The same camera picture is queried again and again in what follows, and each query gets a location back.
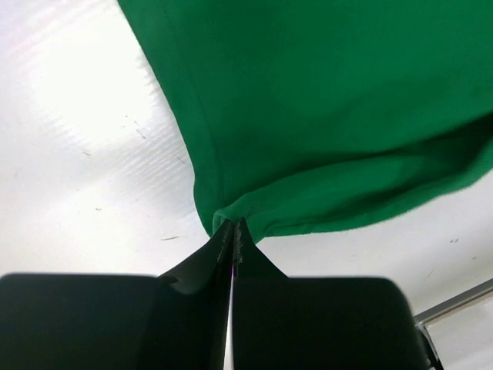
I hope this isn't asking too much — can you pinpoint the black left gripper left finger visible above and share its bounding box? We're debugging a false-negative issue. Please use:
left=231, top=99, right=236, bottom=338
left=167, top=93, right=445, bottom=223
left=1, top=222, right=234, bottom=369

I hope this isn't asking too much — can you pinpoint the aluminium table edge rail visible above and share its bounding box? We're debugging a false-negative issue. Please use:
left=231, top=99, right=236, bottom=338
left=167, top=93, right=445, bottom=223
left=414, top=279, right=492, bottom=369

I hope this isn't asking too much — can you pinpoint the green t shirt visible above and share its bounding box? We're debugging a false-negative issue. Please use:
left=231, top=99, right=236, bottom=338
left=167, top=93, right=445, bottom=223
left=119, top=1, right=492, bottom=240

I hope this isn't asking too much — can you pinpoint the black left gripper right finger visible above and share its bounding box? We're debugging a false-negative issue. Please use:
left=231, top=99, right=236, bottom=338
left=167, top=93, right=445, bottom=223
left=232, top=221, right=442, bottom=369

